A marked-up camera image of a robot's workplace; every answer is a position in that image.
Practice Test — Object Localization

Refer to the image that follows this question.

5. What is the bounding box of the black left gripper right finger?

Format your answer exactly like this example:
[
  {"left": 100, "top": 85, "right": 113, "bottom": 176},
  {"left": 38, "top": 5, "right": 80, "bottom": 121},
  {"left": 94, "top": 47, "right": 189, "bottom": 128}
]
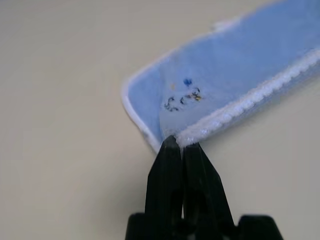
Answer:
[{"left": 181, "top": 141, "right": 235, "bottom": 225}]

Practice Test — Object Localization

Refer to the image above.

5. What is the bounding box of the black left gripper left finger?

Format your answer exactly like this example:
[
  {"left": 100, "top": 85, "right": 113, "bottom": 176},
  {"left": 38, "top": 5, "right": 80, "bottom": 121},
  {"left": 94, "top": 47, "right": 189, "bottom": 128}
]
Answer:
[{"left": 144, "top": 134, "right": 185, "bottom": 221}]

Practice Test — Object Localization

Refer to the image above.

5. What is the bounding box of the light blue towel white trim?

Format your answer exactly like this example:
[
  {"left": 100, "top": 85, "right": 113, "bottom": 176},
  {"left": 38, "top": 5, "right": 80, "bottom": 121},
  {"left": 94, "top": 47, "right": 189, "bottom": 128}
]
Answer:
[{"left": 121, "top": 0, "right": 320, "bottom": 155}]

